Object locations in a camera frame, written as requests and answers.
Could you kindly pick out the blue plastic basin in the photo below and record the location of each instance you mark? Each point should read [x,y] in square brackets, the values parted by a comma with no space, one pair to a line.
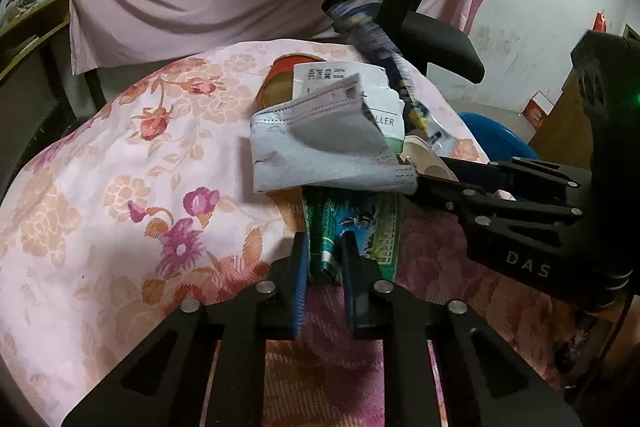
[492,134]

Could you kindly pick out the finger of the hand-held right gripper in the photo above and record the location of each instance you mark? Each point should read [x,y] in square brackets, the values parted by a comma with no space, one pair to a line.
[530,172]
[465,202]

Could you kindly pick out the red wall decoration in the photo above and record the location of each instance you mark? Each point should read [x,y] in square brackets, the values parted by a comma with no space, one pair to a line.
[600,22]

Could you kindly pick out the wooden shelf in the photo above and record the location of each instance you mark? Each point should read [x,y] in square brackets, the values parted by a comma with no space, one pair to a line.
[35,27]

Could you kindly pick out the blue printed snack wrapper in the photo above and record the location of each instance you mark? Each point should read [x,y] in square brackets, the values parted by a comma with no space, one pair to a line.
[361,27]

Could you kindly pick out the red cardboard box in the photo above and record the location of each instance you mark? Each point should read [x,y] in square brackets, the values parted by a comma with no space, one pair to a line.
[537,109]

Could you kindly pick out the grey face mask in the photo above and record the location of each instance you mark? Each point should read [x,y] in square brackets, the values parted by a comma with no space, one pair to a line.
[310,157]

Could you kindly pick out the white paper package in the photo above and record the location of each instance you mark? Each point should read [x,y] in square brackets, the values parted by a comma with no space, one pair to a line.
[325,77]

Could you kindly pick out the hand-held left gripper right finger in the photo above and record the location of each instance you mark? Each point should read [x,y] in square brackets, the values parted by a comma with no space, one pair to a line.
[350,289]

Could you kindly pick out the black metal frame leg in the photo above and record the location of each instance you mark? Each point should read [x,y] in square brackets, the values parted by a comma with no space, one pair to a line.
[96,89]

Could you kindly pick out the wooden cabinet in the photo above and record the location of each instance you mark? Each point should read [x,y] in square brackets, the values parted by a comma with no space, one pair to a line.
[565,127]

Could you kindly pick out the green printed wrapper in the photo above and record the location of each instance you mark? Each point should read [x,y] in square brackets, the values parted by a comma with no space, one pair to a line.
[375,227]

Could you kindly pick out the beige paper cup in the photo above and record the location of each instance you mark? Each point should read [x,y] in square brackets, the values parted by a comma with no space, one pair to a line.
[425,157]

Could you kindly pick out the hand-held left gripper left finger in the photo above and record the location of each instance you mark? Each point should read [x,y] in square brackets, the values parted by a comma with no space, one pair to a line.
[300,277]

